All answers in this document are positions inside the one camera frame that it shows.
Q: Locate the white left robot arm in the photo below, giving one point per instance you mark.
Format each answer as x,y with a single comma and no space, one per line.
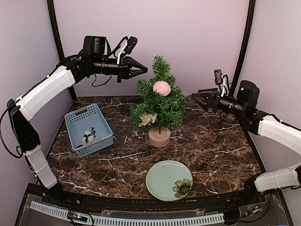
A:
96,57

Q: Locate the white cotton flower ornament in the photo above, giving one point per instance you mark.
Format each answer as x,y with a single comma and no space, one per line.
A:
89,136

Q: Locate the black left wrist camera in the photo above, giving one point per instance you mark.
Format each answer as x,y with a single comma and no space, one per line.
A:
125,46

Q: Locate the black right frame post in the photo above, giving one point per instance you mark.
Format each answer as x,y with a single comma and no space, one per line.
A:
244,45

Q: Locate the black frame post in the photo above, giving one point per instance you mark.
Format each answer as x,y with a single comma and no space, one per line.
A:
55,30
244,45

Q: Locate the blue plastic basket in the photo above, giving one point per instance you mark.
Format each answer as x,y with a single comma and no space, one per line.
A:
83,119

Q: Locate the green flower plate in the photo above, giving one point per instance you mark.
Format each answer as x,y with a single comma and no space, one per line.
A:
169,181

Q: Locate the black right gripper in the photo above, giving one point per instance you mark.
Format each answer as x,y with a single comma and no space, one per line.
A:
212,100

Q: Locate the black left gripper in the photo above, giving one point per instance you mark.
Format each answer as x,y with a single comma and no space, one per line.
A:
125,67

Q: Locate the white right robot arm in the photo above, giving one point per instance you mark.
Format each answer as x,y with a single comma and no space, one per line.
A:
261,123

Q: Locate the white cable duct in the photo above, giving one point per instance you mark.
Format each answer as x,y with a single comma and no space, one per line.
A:
125,218

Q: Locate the pink ornament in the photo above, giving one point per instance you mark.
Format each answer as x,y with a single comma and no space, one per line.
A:
162,87

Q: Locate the small green christmas tree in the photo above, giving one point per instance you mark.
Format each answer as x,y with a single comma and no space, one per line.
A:
169,109

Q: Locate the tan wooden ornaments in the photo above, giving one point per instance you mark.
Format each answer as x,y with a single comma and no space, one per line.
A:
147,119

